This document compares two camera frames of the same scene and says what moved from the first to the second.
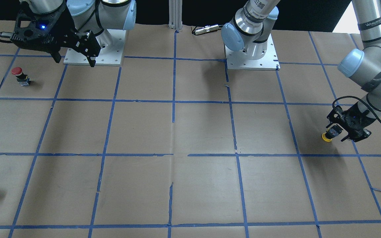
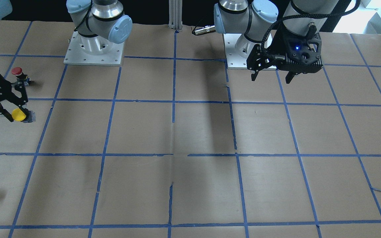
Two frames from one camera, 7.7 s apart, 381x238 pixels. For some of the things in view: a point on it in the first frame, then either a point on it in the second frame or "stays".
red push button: (22, 78) stays
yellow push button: (331, 133) to (18, 115)
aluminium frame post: (175, 15) stays
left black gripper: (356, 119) to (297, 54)
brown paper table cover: (173, 144) stays
